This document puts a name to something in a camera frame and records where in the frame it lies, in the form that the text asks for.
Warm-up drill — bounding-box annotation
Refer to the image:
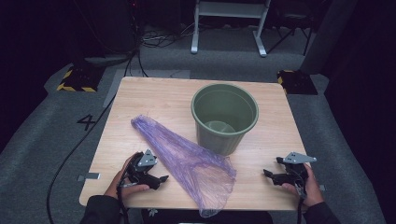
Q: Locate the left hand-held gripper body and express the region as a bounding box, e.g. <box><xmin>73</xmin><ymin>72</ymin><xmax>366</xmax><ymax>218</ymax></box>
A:
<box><xmin>125</xmin><ymin>148</ymin><xmax>159</xmax><ymax>190</ymax></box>

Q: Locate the long black floor cable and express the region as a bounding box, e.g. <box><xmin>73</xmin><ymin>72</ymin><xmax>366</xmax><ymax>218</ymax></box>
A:
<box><xmin>46</xmin><ymin>95</ymin><xmax>117</xmax><ymax>224</ymax></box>

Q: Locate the white metal stand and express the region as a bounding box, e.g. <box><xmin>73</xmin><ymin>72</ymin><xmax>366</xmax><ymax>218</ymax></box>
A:
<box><xmin>191</xmin><ymin>0</ymin><xmax>272</xmax><ymax>58</ymax></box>

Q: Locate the grey pillar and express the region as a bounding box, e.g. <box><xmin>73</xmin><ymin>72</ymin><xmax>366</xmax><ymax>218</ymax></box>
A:
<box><xmin>299</xmin><ymin>0</ymin><xmax>360</xmax><ymax>76</ymax></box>

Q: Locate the bundle of floor cables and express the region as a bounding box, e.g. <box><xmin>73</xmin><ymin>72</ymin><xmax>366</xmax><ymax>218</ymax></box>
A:
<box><xmin>139</xmin><ymin>21</ymin><xmax>194</xmax><ymax>49</ymax></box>

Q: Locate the person's left hand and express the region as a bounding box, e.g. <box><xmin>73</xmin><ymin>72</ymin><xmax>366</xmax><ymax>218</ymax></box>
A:
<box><xmin>104</xmin><ymin>152</ymin><xmax>150</xmax><ymax>202</ymax></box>

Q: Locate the right hand-held gripper cable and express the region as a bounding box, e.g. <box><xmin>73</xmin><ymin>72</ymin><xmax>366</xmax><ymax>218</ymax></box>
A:
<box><xmin>292</xmin><ymin>175</ymin><xmax>308</xmax><ymax>224</ymax></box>

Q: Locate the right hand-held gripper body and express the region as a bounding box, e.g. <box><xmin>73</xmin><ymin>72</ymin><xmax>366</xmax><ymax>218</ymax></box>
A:
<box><xmin>272</xmin><ymin>151</ymin><xmax>318</xmax><ymax>188</ymax></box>

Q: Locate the black yellow striped base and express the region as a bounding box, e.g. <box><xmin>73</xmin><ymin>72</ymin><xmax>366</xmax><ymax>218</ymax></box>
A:
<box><xmin>276</xmin><ymin>69</ymin><xmax>318</xmax><ymax>96</ymax></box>
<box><xmin>56</xmin><ymin>63</ymin><xmax>106</xmax><ymax>93</ymax></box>

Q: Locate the left hand-held gripper cable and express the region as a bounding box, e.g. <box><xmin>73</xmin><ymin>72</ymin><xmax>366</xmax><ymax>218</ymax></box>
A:
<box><xmin>116</xmin><ymin>175</ymin><xmax>131</xmax><ymax>224</ymax></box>

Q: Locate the black folding stand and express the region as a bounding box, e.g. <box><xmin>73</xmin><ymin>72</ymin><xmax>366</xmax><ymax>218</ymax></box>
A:
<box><xmin>266</xmin><ymin>8</ymin><xmax>314</xmax><ymax>58</ymax></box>

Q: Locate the purple plastic bag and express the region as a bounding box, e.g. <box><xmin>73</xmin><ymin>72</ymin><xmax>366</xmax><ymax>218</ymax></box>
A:
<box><xmin>130</xmin><ymin>114</ymin><xmax>238</xmax><ymax>218</ymax></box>

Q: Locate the person's right hand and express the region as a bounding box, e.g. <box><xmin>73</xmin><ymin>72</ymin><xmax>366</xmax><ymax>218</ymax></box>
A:
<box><xmin>281</xmin><ymin>163</ymin><xmax>325</xmax><ymax>208</ymax></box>

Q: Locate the green plastic bin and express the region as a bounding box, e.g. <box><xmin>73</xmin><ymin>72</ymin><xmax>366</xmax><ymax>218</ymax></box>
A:
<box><xmin>191</xmin><ymin>82</ymin><xmax>260</xmax><ymax>157</ymax></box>

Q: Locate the hand-held gripper cable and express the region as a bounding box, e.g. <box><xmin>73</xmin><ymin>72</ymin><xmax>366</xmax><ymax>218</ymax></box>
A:
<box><xmin>116</xmin><ymin>175</ymin><xmax>131</xmax><ymax>224</ymax></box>
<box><xmin>292</xmin><ymin>175</ymin><xmax>308</xmax><ymax>224</ymax></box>

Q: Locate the dark equipment stand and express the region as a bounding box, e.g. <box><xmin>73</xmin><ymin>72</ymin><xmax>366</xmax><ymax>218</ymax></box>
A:
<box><xmin>72</xmin><ymin>0</ymin><xmax>140</xmax><ymax>68</ymax></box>

